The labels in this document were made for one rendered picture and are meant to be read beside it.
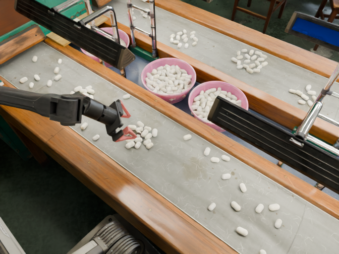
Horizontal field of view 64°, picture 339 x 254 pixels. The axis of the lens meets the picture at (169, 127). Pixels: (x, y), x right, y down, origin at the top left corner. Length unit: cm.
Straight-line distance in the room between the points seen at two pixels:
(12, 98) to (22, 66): 74
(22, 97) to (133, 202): 48
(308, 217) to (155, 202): 53
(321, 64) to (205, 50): 59
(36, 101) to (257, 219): 79
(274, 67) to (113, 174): 97
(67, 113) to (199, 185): 53
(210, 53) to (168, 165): 72
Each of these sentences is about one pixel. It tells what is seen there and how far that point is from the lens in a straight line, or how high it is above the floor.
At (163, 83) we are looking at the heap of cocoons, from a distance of 134.
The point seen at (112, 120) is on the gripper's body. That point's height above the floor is 99.
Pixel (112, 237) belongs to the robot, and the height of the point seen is 79.
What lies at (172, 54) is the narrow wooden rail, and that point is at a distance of 147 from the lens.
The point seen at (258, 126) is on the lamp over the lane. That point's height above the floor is 110.
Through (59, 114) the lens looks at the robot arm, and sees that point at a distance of 82.
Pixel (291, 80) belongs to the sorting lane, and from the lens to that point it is 149.
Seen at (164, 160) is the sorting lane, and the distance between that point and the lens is 107.
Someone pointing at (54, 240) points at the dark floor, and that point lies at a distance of 185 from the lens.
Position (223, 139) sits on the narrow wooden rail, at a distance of 112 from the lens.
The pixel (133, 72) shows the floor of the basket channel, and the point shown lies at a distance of 151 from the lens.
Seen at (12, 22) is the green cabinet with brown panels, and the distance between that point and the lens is 164.
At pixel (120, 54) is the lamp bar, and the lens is 95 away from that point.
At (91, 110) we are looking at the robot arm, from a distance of 83.
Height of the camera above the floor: 167
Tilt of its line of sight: 53 degrees down
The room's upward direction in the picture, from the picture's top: straight up
